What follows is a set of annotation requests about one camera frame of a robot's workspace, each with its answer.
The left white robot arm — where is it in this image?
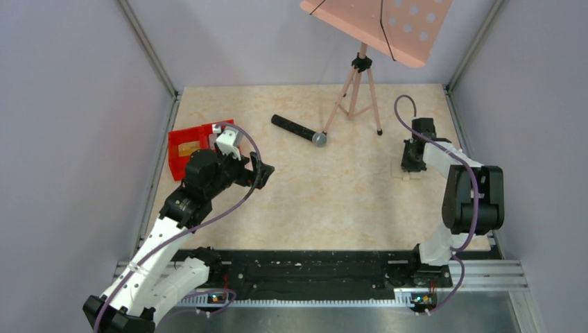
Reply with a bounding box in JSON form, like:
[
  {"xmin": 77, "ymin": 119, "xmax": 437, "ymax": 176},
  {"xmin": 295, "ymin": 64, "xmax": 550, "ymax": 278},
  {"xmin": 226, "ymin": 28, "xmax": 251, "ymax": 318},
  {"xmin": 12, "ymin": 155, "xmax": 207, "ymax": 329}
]
[{"xmin": 83, "ymin": 149, "xmax": 275, "ymax": 332}]

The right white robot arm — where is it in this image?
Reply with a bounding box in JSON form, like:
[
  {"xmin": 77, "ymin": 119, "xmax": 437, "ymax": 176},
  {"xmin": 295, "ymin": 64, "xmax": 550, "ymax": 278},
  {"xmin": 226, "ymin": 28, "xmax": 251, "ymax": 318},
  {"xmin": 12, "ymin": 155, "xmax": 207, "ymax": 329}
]
[{"xmin": 401, "ymin": 118, "xmax": 505, "ymax": 266}]

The gold card in bin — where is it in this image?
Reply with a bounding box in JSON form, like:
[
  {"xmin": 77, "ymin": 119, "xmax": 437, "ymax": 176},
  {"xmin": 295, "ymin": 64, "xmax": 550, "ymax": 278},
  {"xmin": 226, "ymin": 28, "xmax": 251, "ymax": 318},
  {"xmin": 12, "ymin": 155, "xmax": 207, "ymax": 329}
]
[{"xmin": 178, "ymin": 142, "xmax": 200, "ymax": 157}]

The red plastic bin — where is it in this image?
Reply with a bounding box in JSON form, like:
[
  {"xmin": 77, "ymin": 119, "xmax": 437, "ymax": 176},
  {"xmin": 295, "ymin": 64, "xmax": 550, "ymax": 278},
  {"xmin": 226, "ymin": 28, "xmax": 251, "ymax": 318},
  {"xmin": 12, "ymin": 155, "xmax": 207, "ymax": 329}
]
[{"xmin": 168, "ymin": 123, "xmax": 221, "ymax": 182}]

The black handheld microphone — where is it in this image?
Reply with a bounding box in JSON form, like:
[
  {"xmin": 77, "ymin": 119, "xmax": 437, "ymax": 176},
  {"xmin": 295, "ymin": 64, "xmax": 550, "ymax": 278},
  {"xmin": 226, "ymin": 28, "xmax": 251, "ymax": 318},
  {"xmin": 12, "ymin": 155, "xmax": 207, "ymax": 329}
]
[{"xmin": 270, "ymin": 114, "xmax": 327, "ymax": 147}]

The pink music stand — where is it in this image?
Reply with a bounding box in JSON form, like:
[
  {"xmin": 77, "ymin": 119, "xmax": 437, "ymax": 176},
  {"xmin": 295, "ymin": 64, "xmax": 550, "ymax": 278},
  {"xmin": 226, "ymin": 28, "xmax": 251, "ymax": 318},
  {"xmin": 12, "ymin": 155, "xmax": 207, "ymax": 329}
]
[{"xmin": 300, "ymin": 0, "xmax": 453, "ymax": 135}]

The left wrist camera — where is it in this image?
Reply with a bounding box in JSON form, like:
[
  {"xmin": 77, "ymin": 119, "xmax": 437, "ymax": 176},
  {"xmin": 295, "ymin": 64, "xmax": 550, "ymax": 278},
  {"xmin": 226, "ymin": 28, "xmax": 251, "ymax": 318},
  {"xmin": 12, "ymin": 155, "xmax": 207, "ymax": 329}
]
[{"xmin": 211, "ymin": 123, "xmax": 243, "ymax": 160}]

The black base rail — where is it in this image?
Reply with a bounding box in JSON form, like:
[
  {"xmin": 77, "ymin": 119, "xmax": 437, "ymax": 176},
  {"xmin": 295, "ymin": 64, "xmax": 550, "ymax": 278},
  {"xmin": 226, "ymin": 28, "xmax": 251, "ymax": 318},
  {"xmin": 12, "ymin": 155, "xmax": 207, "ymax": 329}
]
[{"xmin": 170, "ymin": 248, "xmax": 453, "ymax": 305}]

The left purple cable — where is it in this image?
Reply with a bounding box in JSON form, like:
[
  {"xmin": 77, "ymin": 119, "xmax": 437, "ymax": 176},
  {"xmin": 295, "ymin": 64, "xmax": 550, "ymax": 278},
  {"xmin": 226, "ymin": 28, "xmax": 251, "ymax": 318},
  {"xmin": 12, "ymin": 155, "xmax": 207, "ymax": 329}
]
[{"xmin": 92, "ymin": 121, "xmax": 263, "ymax": 333}]

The purple cable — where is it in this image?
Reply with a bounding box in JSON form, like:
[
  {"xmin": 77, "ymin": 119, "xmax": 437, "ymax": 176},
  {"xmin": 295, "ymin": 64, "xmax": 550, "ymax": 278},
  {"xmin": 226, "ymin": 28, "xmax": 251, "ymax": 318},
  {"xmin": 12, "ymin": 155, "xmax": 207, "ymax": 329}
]
[
  {"xmin": 394, "ymin": 94, "xmax": 481, "ymax": 314},
  {"xmin": 92, "ymin": 121, "xmax": 263, "ymax": 333}
]

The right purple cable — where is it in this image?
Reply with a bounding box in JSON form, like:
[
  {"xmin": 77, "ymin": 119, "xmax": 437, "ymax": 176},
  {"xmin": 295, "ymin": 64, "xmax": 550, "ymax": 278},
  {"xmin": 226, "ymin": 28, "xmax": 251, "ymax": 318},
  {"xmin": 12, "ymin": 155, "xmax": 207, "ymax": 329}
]
[{"xmin": 394, "ymin": 94, "xmax": 481, "ymax": 314}]

